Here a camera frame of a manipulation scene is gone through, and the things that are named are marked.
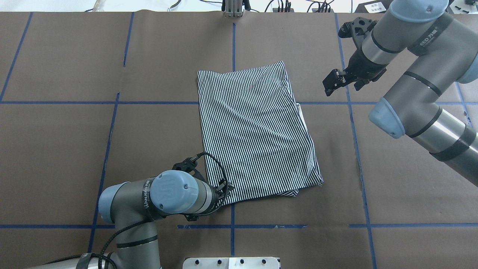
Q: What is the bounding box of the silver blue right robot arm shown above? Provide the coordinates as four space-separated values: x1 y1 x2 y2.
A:
323 0 478 185

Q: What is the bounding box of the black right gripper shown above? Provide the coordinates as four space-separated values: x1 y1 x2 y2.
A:
323 50 387 97

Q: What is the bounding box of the blue white striped polo shirt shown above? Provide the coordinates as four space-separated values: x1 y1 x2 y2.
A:
197 61 324 204

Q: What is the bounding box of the white pedestal base plate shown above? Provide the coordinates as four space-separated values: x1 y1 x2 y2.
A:
182 257 281 269

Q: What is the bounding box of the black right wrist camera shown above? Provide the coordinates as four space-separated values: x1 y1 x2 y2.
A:
338 17 378 49

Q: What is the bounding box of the aluminium frame post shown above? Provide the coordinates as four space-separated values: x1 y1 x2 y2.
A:
221 0 243 18

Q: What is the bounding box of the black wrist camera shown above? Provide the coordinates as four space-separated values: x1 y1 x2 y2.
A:
338 17 378 49
172 153 207 182

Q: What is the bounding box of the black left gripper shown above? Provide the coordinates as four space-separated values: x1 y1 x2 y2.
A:
213 179 235 210

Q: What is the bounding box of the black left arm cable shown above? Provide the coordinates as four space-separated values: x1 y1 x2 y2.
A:
45 151 228 269

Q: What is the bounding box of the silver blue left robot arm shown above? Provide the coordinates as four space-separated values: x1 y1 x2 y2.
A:
38 170 233 269

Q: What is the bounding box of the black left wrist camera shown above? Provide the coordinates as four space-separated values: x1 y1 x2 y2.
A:
172 153 207 182

